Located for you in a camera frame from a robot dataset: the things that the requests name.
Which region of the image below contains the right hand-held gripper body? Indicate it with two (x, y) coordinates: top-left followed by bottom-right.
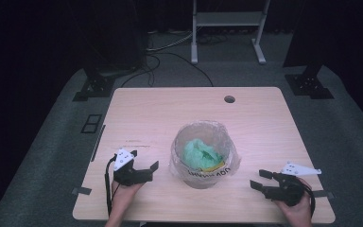
(262, 161), (323, 208)

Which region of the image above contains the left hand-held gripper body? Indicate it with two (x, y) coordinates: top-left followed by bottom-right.
(112, 148), (155, 187)

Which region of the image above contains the person's left hand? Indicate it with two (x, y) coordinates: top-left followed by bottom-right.
(111, 181), (146, 219)

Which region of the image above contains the person's right hand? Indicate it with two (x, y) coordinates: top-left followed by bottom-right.
(272, 177), (315, 222)

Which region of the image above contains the black tape strip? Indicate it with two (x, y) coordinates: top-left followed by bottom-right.
(71, 186), (93, 197)
(311, 189), (337, 201)

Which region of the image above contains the long black strip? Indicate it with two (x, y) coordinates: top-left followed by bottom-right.
(90, 124), (107, 163)

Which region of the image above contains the yellow wrapper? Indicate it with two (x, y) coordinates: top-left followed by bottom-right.
(205, 161), (227, 173)

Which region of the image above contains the crumpled green plastic bag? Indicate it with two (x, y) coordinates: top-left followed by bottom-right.
(181, 138), (227, 173)

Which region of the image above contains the clear plastic bucket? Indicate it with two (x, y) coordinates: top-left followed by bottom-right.
(169, 121), (241, 190)

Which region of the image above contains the clear plastic liner bag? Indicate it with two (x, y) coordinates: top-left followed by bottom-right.
(168, 119), (243, 183)

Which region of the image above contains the black floor socket box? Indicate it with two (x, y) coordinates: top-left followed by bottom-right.
(80, 113), (103, 134)

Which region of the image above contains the black stand base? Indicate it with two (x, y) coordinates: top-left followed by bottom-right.
(72, 67), (117, 103)
(284, 64), (336, 100)

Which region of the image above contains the white metal stand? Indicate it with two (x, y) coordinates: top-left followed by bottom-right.
(190, 0), (271, 66)

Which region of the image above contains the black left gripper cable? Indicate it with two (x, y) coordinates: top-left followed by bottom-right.
(104, 154), (122, 218)

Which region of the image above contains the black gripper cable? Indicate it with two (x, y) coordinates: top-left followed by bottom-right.
(299, 180), (317, 218)
(104, 154), (122, 218)

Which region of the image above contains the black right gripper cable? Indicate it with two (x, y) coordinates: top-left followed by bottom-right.
(299, 180), (317, 218)

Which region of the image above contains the black floor cable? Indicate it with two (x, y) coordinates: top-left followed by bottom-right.
(120, 51), (215, 89)

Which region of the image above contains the grey floor cable bundle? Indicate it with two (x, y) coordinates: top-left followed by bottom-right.
(146, 28), (194, 53)

